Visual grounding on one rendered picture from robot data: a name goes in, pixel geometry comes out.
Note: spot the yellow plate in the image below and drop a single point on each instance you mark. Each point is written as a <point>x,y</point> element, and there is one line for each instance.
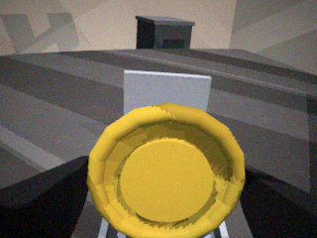
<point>166,171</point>

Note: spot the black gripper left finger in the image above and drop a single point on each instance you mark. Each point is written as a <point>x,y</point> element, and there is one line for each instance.
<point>47,205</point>

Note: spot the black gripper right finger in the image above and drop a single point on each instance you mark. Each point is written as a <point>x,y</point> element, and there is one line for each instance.
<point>276,209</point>

